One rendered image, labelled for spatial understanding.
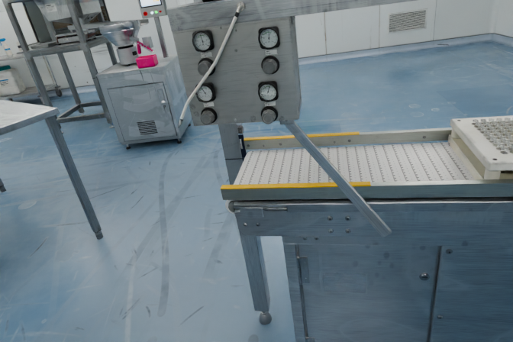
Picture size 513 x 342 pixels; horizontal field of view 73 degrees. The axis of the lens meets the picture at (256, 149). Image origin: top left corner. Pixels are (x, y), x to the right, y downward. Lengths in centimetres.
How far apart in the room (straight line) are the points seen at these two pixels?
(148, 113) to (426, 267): 279
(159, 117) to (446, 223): 283
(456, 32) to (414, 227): 581
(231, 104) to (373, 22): 545
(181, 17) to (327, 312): 89
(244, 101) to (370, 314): 74
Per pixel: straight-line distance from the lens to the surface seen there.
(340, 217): 83
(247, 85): 67
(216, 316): 170
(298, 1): 63
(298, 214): 83
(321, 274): 103
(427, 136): 106
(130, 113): 342
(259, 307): 154
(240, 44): 65
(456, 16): 652
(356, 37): 603
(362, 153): 99
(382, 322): 117
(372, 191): 79
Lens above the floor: 129
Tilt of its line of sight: 25 degrees down
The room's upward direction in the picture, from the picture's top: 9 degrees counter-clockwise
